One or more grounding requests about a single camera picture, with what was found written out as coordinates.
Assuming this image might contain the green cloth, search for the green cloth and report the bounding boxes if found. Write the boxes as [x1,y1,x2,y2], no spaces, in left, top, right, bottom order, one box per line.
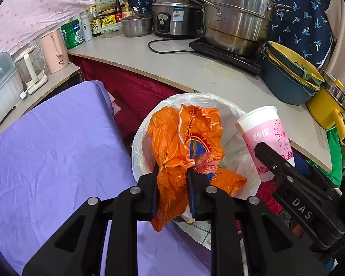
[306,128,342,188]

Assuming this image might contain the white glass electric kettle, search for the white glass electric kettle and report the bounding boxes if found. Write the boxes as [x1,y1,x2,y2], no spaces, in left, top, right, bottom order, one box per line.
[14,46,48,95]

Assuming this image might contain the purple tablecloth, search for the purple tablecloth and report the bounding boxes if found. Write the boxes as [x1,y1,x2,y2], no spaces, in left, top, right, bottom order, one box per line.
[0,80,214,276]

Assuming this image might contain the stacked blue yellow basins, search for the stacked blue yellow basins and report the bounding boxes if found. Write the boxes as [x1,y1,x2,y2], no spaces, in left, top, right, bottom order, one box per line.
[262,40,325,105]

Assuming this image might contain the large steel steamer pot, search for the large steel steamer pot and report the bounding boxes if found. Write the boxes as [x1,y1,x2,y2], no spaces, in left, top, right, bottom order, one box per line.
[191,0,293,58]

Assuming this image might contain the white-lined trash bin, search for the white-lined trash bin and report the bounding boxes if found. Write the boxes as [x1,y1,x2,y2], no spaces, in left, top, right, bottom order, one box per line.
[131,92,262,222]

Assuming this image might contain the yellow saucepan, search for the yellow saucepan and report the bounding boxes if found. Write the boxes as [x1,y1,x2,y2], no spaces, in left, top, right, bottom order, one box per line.
[306,70,345,146]

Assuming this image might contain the dark soy sauce bottle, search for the dark soy sauce bottle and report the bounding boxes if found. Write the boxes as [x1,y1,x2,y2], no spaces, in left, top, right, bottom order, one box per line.
[114,0,123,23]

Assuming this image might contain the black power cable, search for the black power cable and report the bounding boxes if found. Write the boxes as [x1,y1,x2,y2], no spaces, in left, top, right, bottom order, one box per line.
[147,37,204,55]

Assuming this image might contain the black induction cooker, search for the black induction cooker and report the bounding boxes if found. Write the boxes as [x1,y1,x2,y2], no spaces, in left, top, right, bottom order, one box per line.
[189,37,263,76]

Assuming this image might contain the white dish drainer box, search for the white dish drainer box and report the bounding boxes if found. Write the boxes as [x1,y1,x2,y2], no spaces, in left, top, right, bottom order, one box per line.
[0,52,23,123]

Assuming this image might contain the orange plastic bag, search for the orange plastic bag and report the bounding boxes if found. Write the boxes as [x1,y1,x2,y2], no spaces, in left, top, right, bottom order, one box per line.
[148,106,247,232]

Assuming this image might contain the pink paper cup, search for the pink paper cup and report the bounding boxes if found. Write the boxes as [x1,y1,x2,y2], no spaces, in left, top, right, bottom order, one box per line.
[236,106,295,182]

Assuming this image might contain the small steel pot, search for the small steel pot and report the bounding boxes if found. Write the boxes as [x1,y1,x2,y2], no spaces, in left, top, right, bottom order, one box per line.
[121,14,153,37]

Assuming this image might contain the pink electric kettle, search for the pink electric kettle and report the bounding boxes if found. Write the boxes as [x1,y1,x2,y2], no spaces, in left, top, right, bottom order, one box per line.
[40,29,69,74]

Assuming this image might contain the navy patterned cloth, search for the navy patterned cloth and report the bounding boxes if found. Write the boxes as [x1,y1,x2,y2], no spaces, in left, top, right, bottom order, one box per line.
[129,0,334,68]

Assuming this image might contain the red cabinet curtain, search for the red cabinet curtain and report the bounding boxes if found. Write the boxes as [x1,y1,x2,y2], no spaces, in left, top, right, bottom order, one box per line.
[74,57,273,201]

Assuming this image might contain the white bottle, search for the white bottle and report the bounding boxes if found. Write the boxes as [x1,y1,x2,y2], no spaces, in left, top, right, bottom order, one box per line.
[80,14,93,42]

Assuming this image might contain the orange snack wrapper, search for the orange snack wrapper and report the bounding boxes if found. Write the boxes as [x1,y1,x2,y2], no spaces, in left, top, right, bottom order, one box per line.
[179,105,225,180]

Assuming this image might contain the green tin can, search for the green tin can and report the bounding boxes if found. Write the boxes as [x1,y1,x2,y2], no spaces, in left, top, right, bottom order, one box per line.
[60,19,85,50]

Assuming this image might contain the steel rice cooker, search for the steel rice cooker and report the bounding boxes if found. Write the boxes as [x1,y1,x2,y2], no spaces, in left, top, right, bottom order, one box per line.
[152,0,202,37]

